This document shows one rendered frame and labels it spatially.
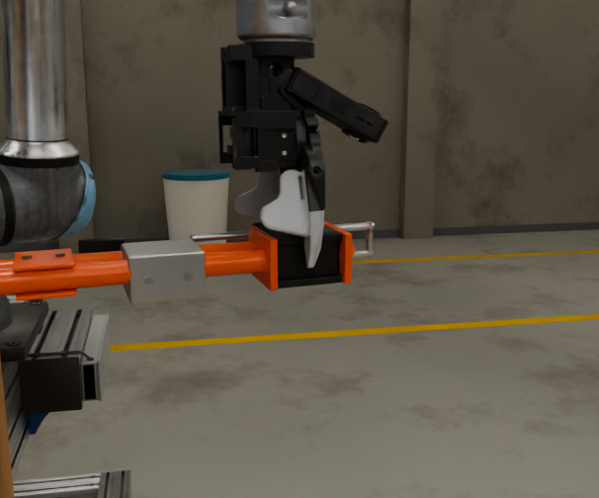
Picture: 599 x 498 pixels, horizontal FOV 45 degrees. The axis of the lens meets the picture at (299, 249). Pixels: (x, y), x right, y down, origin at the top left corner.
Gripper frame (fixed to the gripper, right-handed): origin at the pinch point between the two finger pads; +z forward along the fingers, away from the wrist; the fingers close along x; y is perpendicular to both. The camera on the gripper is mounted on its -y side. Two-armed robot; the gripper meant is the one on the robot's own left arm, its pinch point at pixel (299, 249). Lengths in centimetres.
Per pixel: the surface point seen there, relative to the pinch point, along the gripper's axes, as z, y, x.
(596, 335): 120, -275, -253
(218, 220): 84, -118, -528
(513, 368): 120, -197, -226
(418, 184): 65, -322, -550
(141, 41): -67, -71, -600
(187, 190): 57, -92, -525
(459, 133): 18, -368, -556
